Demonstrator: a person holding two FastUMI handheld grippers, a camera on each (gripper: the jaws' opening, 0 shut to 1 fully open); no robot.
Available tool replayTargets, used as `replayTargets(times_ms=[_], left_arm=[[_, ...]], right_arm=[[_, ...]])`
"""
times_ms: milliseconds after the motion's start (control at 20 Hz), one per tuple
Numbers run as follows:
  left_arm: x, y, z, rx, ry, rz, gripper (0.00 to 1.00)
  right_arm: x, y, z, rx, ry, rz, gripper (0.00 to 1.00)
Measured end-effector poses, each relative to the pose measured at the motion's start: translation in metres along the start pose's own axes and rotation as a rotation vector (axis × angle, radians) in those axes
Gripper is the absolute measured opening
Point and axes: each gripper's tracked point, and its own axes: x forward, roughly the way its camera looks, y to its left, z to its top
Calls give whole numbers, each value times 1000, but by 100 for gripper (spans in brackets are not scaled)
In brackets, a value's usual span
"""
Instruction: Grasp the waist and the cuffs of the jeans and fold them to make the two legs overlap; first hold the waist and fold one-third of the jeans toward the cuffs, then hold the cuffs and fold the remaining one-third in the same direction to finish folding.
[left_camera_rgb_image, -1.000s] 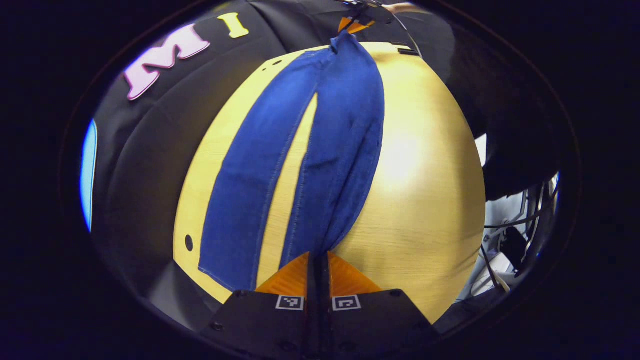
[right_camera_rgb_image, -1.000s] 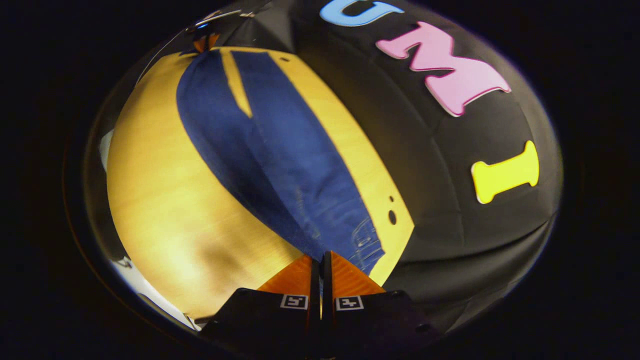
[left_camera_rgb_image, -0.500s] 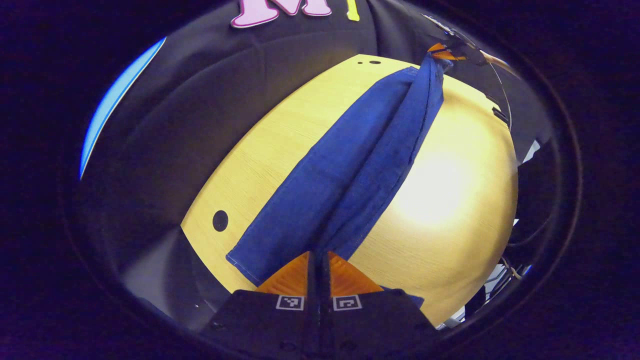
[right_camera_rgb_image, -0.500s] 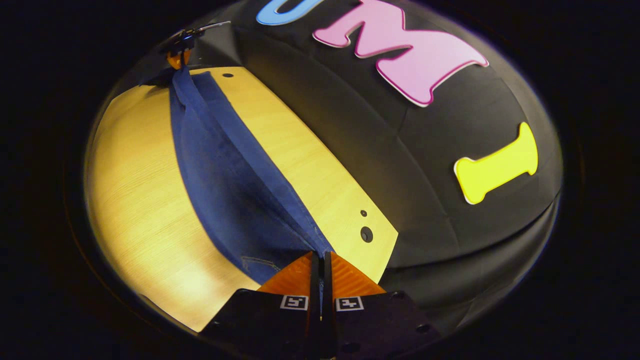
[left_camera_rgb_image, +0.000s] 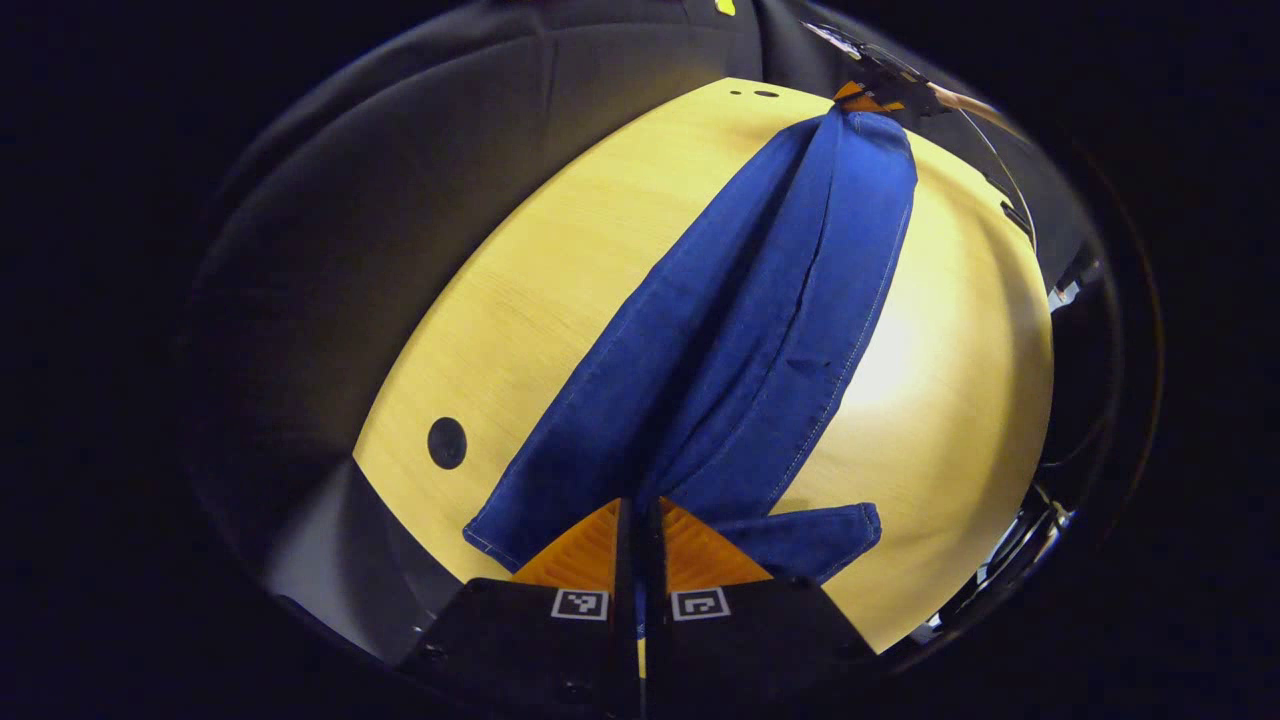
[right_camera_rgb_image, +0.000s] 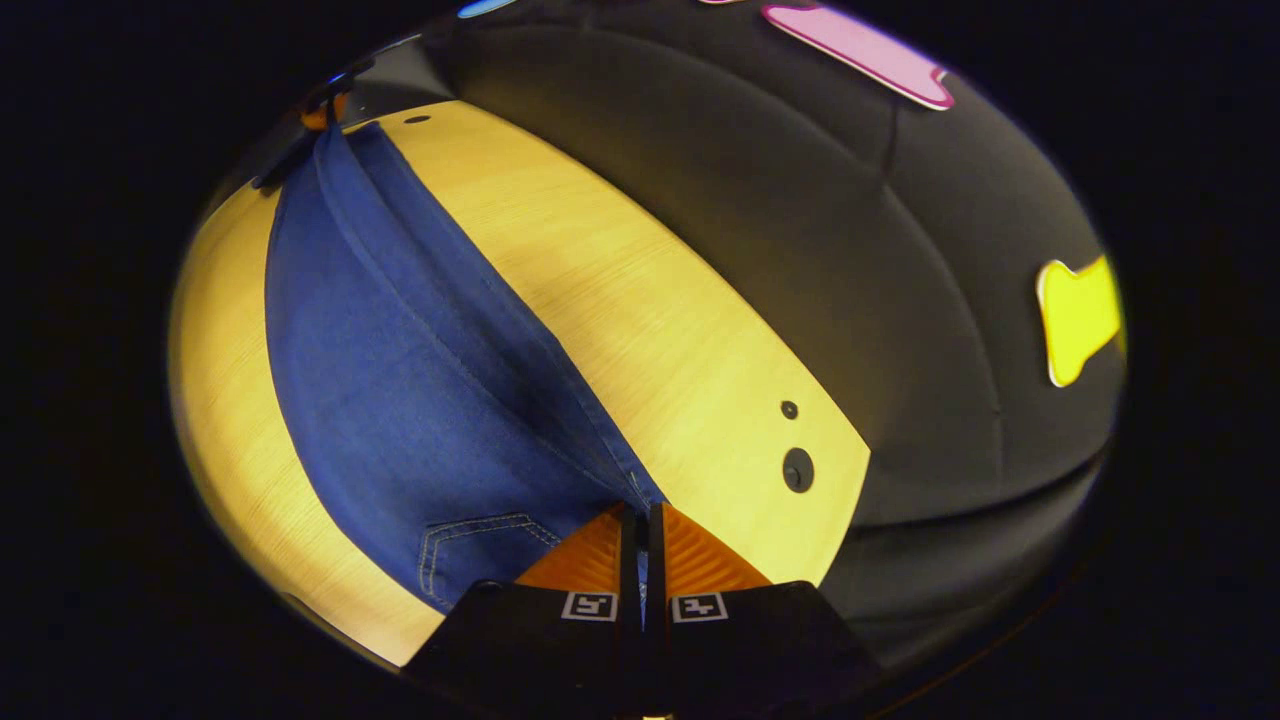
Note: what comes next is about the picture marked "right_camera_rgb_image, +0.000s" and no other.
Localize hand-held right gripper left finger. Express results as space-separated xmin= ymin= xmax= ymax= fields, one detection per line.
xmin=405 ymin=503 xmax=647 ymax=716

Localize blue jeans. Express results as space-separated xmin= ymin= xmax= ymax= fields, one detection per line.
xmin=262 ymin=122 xmax=667 ymax=613

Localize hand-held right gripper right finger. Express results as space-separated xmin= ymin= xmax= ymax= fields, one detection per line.
xmin=645 ymin=503 xmax=886 ymax=719

